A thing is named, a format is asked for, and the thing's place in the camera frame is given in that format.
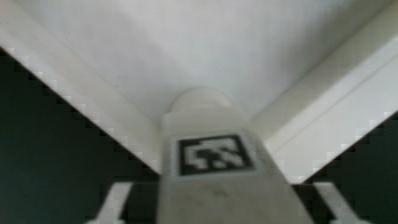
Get white table leg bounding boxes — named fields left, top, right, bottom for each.
left=156, top=88, right=314, bottom=224

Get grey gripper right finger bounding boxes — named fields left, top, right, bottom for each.
left=292, top=182, right=372, bottom=224

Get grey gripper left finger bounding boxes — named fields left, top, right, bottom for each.
left=84, top=181, right=159, bottom=224

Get white square table top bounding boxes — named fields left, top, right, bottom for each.
left=0, top=0, right=398, bottom=183

